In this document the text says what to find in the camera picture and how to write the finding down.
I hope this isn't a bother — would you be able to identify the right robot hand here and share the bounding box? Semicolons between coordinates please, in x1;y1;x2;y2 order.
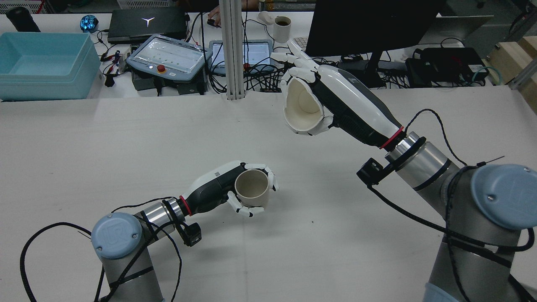
271;39;405;150

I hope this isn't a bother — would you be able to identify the white cup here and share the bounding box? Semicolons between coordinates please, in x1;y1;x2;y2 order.
283;77;326;134

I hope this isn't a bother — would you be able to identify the beige cup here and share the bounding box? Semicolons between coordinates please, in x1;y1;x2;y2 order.
234;169;270;209

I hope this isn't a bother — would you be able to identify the black computer monitor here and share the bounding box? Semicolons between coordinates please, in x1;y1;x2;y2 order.
305;0;446;89

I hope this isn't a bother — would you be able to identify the black labelled electronics device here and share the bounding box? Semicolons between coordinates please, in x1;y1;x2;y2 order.
406;47;490;88

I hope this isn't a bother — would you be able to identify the white coffee mug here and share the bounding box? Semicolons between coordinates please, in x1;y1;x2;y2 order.
273;16;292;44

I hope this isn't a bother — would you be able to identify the light blue teach pendant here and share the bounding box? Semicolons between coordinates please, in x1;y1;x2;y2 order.
126;34;214;83
209;39;274;77

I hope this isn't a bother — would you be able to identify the grey metal panel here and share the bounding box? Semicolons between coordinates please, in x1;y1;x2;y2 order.
420;15;495;47

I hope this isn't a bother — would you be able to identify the wooden box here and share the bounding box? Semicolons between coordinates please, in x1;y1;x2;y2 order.
487;36;537;86

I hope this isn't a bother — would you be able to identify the black laptop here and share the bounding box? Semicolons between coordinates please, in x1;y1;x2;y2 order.
107;7;190;45

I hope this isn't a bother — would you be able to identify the small white box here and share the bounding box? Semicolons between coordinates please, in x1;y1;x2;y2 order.
119;46;133;72

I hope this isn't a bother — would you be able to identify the white plastic basket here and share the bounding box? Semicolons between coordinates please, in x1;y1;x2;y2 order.
0;0;44;14
117;0;172;9

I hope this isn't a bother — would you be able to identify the blue glossy round gadget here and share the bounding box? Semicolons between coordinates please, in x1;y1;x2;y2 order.
80;15;99;33

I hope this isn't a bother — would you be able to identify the light blue plastic bin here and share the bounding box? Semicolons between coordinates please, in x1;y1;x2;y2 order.
0;32;102;102

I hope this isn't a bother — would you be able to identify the black cylindrical bottle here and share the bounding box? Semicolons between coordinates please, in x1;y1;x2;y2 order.
6;6;41;33

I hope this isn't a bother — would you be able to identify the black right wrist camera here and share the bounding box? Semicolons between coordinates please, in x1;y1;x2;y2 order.
357;157;395;187

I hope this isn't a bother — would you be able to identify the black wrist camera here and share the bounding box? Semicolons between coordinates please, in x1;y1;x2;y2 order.
357;157;395;187
178;222;203;247

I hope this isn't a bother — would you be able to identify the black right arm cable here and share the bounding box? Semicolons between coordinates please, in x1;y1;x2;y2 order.
367;108;535;302

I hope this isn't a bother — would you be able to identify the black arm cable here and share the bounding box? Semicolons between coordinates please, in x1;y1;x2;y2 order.
20;196;183;302
367;108;535;302

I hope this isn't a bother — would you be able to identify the aluminium profile post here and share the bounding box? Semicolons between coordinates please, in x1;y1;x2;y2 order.
219;0;246;101

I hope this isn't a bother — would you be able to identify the teal cable loop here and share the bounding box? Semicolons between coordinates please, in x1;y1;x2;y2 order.
474;65;503;85

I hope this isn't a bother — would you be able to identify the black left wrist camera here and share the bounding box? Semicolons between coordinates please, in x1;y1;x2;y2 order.
178;222;203;247

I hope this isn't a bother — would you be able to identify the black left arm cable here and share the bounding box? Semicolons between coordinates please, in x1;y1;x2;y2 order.
20;196;183;302

